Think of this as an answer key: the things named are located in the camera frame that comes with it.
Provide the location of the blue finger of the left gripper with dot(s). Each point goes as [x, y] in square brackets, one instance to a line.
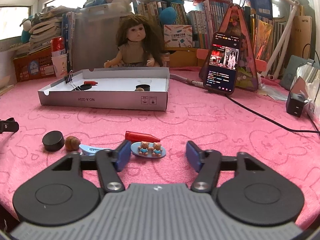
[9, 125]

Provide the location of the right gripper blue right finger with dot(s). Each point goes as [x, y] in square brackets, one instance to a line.
[197, 157]

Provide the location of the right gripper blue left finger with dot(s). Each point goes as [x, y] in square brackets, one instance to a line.
[120, 156]

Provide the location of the red crayon cap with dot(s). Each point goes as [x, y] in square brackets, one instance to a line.
[136, 137]
[93, 83]

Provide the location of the blue bear hair clip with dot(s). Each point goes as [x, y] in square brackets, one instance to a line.
[151, 150]

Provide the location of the black round cap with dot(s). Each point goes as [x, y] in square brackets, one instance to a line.
[145, 86]

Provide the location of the black round lid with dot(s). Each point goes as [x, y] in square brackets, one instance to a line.
[85, 87]

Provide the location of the light blue hair clip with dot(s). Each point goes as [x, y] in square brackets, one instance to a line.
[89, 150]

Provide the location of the black round puck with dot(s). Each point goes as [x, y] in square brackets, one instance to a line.
[53, 141]

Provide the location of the brown walnut on cloth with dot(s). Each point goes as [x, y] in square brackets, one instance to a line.
[72, 143]

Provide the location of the pink bunny tablecloth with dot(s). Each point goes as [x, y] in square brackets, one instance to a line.
[246, 121]

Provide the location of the red plastic basket left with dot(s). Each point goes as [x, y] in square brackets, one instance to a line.
[34, 66]

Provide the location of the brown walnut in tray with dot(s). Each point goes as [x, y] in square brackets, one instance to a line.
[139, 89]

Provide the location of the grey cardboard box tray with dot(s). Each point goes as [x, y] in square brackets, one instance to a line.
[115, 89]

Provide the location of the binder clip on tray edge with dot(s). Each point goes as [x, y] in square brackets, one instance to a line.
[69, 77]

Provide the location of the black binder clip in tray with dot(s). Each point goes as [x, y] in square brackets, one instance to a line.
[74, 87]

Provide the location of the white pen on cloth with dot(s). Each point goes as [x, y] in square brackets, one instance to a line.
[187, 81]

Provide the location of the white paper cup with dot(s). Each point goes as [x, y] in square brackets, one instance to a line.
[60, 65]

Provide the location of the smartphone with lit screen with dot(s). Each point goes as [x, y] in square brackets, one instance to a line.
[221, 65]

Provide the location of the pink triangular phone stand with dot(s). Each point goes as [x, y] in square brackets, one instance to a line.
[234, 24]

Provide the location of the red cola can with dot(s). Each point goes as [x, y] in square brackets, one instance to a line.
[57, 46]

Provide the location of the small blue penguin plush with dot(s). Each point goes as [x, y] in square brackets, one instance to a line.
[27, 25]

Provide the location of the stack of books left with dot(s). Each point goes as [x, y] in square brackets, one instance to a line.
[46, 25]

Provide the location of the black power adapter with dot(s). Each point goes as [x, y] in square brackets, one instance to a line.
[295, 104]

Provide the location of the brown haired baby doll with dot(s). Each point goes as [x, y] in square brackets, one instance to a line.
[139, 43]

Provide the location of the translucent plastic storage box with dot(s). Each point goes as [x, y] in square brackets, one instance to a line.
[94, 39]

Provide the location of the colourful pencil box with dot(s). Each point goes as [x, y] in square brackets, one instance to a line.
[178, 36]

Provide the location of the row of upright books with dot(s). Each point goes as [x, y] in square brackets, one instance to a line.
[206, 18]

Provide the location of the white pipe lamp frame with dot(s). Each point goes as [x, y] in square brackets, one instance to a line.
[281, 46]

